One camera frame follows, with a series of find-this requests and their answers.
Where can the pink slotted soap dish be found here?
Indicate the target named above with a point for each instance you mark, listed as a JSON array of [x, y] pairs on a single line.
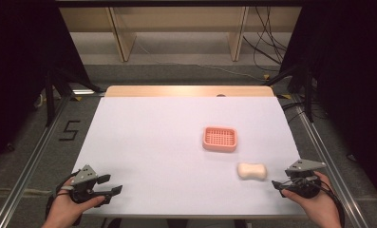
[[220, 139]]

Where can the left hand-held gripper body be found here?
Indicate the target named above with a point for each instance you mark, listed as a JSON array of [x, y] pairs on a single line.
[[84, 177]]

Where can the person's left hand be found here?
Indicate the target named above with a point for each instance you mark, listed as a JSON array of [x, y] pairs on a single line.
[[67, 207]]

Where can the person's right hand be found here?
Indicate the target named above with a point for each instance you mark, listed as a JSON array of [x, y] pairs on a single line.
[[319, 207]]

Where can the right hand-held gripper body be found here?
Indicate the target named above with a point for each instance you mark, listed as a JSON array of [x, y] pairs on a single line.
[[304, 177]]

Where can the white table mat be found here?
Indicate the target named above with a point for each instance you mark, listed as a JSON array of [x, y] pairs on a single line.
[[145, 142]]

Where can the aluminium floor rail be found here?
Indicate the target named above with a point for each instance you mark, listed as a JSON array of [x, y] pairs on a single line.
[[31, 161], [330, 164]]

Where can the black curtain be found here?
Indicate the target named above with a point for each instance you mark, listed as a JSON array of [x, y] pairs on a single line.
[[350, 79], [21, 63]]

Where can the black metal stand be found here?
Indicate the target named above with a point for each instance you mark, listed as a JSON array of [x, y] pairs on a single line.
[[51, 95], [308, 91]]

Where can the beige wooden desk frame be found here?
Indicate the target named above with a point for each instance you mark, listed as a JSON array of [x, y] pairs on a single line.
[[126, 38]]

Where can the cream soap bar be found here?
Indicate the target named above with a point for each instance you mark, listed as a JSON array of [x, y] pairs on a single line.
[[252, 171]]

